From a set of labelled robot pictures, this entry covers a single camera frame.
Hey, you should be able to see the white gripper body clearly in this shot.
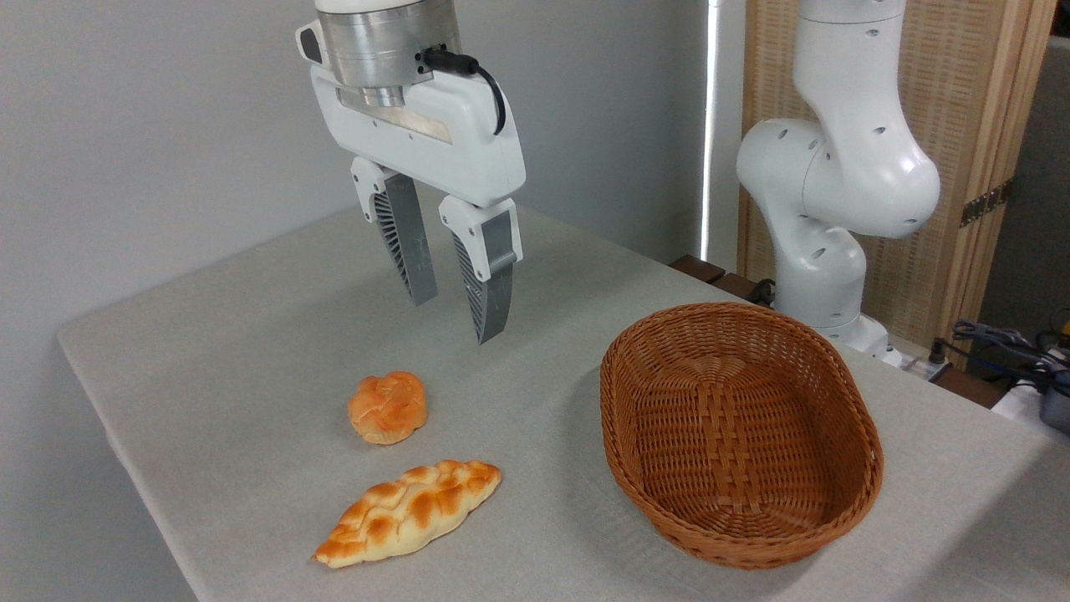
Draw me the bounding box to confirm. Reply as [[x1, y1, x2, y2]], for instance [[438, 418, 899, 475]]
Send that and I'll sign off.
[[311, 65, 527, 208]]

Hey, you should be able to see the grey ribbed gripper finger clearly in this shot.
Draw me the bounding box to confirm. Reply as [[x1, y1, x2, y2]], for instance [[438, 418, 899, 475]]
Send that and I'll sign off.
[[350, 156, 439, 307], [439, 195, 524, 345]]

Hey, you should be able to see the round knotted bread roll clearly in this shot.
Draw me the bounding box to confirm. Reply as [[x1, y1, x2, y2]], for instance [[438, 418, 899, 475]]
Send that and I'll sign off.
[[347, 371, 428, 446]]

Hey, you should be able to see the brown oval wicker basket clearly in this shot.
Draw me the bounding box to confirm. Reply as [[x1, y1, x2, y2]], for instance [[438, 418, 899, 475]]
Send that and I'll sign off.
[[599, 302, 885, 571]]

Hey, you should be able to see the long braided bread loaf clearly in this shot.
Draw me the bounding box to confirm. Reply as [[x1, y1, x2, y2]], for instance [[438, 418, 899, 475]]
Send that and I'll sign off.
[[312, 459, 502, 569]]

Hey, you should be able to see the grey tablecloth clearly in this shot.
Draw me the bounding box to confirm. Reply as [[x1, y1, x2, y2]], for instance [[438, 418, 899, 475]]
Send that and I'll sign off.
[[57, 180, 1070, 602]]

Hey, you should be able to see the white vertical light strip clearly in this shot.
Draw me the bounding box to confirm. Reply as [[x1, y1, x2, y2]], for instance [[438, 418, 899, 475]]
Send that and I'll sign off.
[[701, 0, 724, 262]]

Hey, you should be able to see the white power strip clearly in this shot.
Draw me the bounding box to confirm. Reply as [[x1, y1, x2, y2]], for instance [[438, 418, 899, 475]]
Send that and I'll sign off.
[[899, 353, 951, 382]]

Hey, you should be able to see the metal screen hinge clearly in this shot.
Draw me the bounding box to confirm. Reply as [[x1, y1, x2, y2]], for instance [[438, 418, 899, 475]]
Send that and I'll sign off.
[[960, 178, 1015, 228]]

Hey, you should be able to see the bamboo folding screen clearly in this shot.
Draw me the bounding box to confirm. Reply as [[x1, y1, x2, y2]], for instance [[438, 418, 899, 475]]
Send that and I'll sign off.
[[737, 0, 1058, 369]]

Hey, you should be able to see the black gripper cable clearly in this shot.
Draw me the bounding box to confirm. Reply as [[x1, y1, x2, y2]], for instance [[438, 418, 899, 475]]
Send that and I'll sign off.
[[416, 48, 507, 136]]

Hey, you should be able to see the blue grey cable bundle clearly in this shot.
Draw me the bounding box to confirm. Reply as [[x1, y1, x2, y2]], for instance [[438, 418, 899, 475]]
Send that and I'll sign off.
[[951, 319, 1070, 394]]

